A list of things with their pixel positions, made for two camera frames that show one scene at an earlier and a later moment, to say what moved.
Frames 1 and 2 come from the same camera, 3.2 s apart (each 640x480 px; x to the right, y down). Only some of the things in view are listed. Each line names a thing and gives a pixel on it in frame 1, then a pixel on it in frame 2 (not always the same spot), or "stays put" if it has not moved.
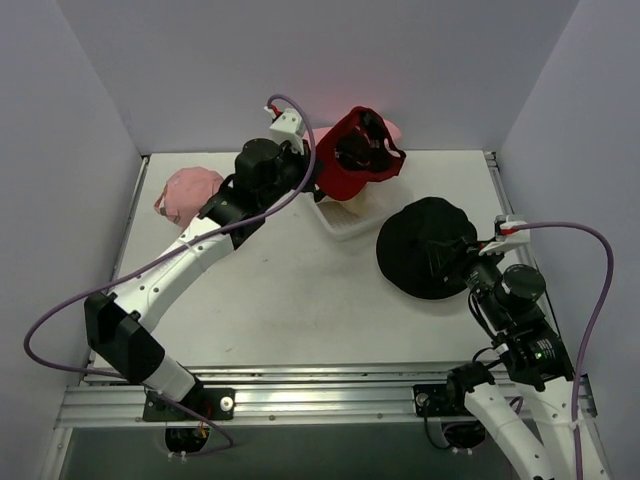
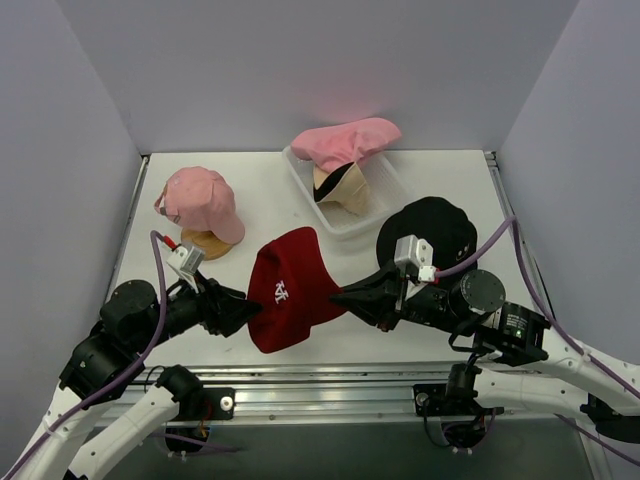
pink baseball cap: x=186 y=192 stays put
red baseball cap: x=354 y=153 to x=291 y=282
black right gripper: x=463 y=257 to x=391 y=298
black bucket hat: x=404 y=245 stays put
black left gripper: x=310 y=167 to x=213 y=304
